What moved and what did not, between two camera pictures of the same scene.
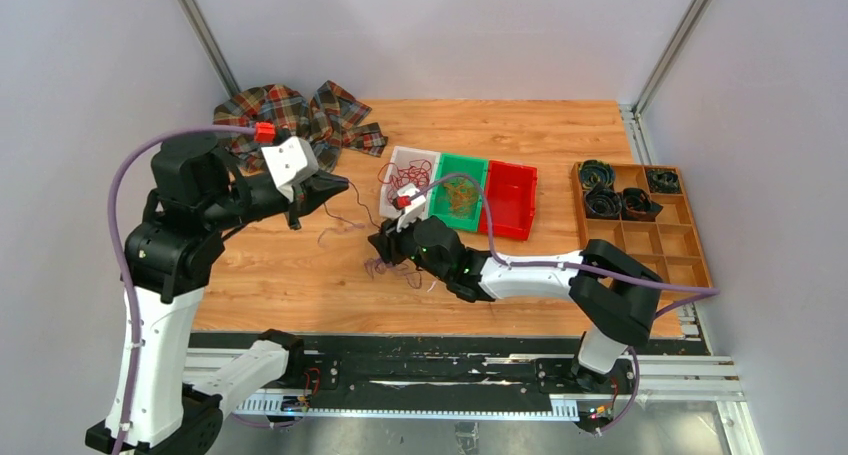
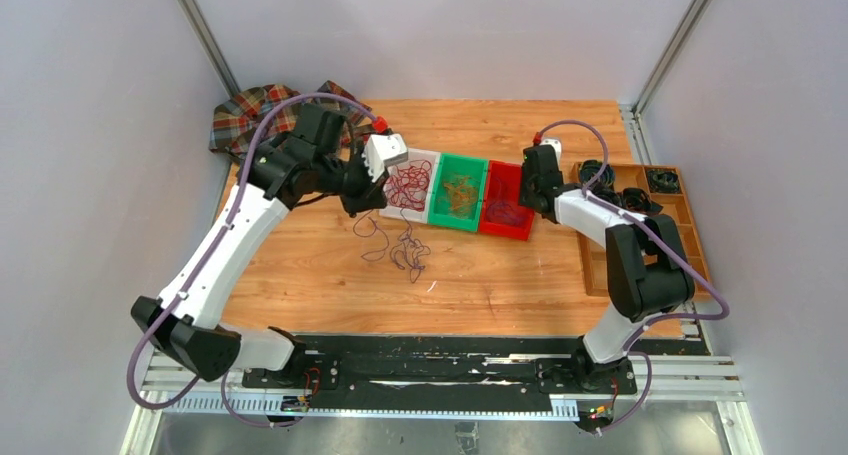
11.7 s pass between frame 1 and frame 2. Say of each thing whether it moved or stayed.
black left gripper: moved
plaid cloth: stayed
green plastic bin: stayed
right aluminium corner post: stayed
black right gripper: moved
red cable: stayed
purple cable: moved
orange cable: stayed
